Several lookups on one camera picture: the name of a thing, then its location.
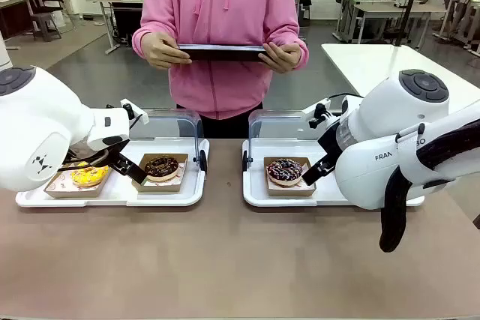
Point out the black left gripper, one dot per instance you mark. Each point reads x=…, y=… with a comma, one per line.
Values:
x=118, y=157

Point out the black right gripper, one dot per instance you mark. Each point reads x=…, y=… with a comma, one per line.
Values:
x=332, y=140

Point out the yellow frosted donut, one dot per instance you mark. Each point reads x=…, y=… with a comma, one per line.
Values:
x=75, y=190
x=88, y=177

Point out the dark brown serving tray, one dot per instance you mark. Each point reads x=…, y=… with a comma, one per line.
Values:
x=225, y=53

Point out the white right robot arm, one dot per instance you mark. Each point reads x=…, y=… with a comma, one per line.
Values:
x=378, y=140

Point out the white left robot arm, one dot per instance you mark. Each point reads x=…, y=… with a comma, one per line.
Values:
x=33, y=129

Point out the chocolate donut colourful sprinkles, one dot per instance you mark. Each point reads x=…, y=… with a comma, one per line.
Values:
x=290, y=189

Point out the dark donut with colourful drizzle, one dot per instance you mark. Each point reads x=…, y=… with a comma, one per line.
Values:
x=285, y=172

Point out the chocolate donut with sprinkles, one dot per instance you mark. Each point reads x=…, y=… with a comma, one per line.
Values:
x=159, y=185
x=162, y=168

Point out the person in pink hoodie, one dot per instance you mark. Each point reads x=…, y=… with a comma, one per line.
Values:
x=217, y=16

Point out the person's left hand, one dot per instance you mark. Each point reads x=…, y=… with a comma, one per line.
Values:
x=283, y=57

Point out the person's right hand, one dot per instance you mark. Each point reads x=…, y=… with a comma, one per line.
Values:
x=163, y=50

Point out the white display case base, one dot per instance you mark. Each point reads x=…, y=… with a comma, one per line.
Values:
x=157, y=198
x=258, y=192

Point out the clear display case lid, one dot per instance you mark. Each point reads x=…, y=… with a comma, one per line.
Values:
x=277, y=125
x=176, y=129

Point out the black pants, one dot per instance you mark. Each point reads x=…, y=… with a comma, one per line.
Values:
x=228, y=127

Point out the white side table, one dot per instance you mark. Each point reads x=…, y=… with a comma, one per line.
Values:
x=363, y=65

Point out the white cylindrical stand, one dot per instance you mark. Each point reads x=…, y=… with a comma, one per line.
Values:
x=3, y=50

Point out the black office chair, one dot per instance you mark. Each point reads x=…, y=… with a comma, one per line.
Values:
x=47, y=12

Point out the long grey background table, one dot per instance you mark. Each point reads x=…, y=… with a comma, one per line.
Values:
x=390, y=9

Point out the black vertical pole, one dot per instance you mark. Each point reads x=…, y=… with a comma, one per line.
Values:
x=408, y=5

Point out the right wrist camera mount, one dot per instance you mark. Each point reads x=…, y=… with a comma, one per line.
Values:
x=318, y=112

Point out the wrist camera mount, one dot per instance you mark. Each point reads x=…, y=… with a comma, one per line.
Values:
x=318, y=112
x=133, y=110

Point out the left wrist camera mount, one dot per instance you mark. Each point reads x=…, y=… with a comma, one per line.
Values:
x=133, y=110

